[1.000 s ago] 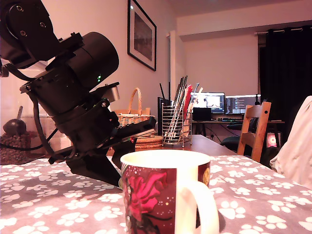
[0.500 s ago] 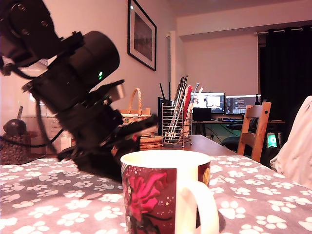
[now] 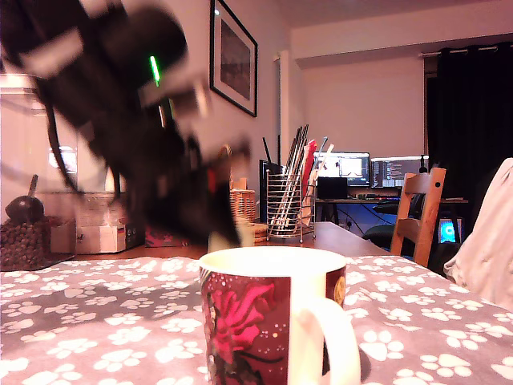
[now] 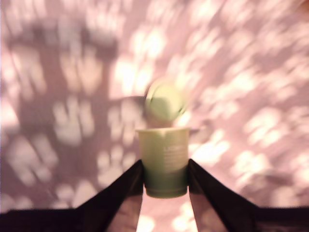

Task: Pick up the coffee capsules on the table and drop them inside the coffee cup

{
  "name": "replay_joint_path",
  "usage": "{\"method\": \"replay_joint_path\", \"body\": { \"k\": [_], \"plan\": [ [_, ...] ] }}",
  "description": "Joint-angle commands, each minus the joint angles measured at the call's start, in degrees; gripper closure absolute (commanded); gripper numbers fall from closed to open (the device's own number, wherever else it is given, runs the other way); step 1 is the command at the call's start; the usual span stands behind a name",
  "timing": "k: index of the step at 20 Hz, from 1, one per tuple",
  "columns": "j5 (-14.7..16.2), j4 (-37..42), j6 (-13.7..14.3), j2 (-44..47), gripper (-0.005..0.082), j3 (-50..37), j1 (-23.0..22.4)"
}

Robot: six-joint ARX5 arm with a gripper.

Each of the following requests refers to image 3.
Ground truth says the floral tissue box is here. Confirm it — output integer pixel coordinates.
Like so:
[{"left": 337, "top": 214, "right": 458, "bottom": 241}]
[{"left": 143, "top": 227, "right": 192, "bottom": 248}]

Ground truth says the black router with antennas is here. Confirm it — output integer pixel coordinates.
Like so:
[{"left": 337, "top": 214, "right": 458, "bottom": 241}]
[{"left": 259, "top": 135, "right": 288, "bottom": 222}]

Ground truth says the white printed cardboard box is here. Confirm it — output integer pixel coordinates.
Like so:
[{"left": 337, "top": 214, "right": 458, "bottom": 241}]
[{"left": 38, "top": 190, "right": 147, "bottom": 255}]

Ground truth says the grey paw print cloth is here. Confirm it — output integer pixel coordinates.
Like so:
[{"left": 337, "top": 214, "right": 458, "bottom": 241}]
[{"left": 0, "top": 254, "right": 513, "bottom": 385}]

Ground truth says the white mug red flower print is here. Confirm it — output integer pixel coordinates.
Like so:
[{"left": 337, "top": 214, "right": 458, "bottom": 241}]
[{"left": 198, "top": 245, "right": 364, "bottom": 385}]

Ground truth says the red kitchen utensil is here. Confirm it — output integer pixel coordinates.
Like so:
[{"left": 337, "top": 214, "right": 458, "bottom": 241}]
[{"left": 301, "top": 139, "right": 318, "bottom": 189}]

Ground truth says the white vertical pipe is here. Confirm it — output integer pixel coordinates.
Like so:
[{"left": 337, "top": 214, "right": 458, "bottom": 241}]
[{"left": 274, "top": 50, "right": 290, "bottom": 168}]

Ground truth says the small black box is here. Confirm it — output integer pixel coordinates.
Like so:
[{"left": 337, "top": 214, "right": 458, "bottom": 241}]
[{"left": 316, "top": 176, "right": 349, "bottom": 201}]

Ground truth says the black framed picture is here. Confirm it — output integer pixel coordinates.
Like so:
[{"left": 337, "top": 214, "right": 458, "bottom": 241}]
[{"left": 209, "top": 0, "right": 260, "bottom": 118}]

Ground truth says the monitor showing video windows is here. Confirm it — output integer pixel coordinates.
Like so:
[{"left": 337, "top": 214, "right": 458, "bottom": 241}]
[{"left": 313, "top": 151, "right": 371, "bottom": 188}]

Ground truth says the dark brown scoop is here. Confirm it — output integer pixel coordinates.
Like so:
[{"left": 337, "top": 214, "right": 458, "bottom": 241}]
[{"left": 5, "top": 173, "right": 46, "bottom": 224}]

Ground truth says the clear container white lid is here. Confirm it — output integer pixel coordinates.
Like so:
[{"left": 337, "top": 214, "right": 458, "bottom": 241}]
[{"left": 0, "top": 73, "right": 81, "bottom": 270}]

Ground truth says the backlit keyboard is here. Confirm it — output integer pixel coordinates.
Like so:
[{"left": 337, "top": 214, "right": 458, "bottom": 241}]
[{"left": 357, "top": 192, "right": 402, "bottom": 201}]

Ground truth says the dark office chair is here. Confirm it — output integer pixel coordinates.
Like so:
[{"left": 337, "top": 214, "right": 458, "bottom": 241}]
[{"left": 362, "top": 224, "right": 398, "bottom": 252}]

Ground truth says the monitor showing code text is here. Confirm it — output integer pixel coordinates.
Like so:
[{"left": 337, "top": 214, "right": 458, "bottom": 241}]
[{"left": 370, "top": 156, "right": 430, "bottom": 189}]

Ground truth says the wooden chair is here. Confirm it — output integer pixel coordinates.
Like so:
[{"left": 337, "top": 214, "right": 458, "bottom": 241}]
[{"left": 390, "top": 167, "right": 448, "bottom": 269}]

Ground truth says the computer case glowing fan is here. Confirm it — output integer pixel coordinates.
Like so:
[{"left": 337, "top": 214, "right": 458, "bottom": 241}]
[{"left": 436, "top": 217, "right": 463, "bottom": 245}]

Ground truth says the dark desk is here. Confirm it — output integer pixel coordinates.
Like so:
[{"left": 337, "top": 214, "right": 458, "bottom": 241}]
[{"left": 315, "top": 196, "right": 470, "bottom": 236}]

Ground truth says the white curtain rod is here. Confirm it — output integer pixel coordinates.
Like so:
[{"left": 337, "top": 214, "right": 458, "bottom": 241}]
[{"left": 418, "top": 44, "right": 513, "bottom": 59}]

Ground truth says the black curtain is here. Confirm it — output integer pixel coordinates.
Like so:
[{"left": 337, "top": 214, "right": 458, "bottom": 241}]
[{"left": 425, "top": 42, "right": 513, "bottom": 278}]

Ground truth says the pale draped fabric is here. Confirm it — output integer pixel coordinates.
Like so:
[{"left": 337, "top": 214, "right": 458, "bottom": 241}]
[{"left": 443, "top": 157, "right": 513, "bottom": 312}]

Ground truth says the wicker basket with handle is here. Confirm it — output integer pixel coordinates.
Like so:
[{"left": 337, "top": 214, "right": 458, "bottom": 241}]
[{"left": 218, "top": 144, "right": 257, "bottom": 224}]

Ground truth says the metal wire utensil rack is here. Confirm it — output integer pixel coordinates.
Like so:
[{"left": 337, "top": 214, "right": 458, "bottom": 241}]
[{"left": 265, "top": 168, "right": 317, "bottom": 244}]

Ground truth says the black utensil handles bundle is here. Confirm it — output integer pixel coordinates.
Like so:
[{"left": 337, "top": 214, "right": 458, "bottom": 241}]
[{"left": 276, "top": 124, "right": 310, "bottom": 236}]

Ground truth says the black corrugated cable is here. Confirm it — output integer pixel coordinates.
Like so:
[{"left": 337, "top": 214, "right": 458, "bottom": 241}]
[{"left": 0, "top": 99, "right": 125, "bottom": 201}]

